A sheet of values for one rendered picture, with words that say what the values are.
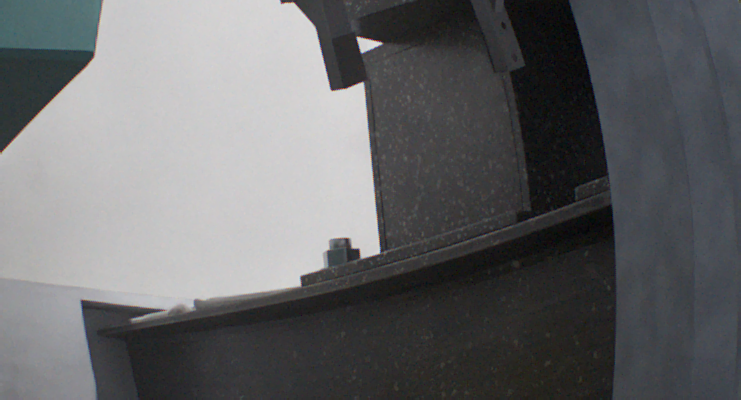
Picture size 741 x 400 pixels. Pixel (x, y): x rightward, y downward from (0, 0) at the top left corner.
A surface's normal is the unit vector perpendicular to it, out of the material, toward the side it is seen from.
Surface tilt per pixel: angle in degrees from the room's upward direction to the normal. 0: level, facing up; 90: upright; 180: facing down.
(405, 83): 90
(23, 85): 180
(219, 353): 90
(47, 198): 90
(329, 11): 97
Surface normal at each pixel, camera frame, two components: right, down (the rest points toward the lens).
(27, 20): 0.69, -0.21
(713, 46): -0.67, -0.08
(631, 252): -0.88, -0.01
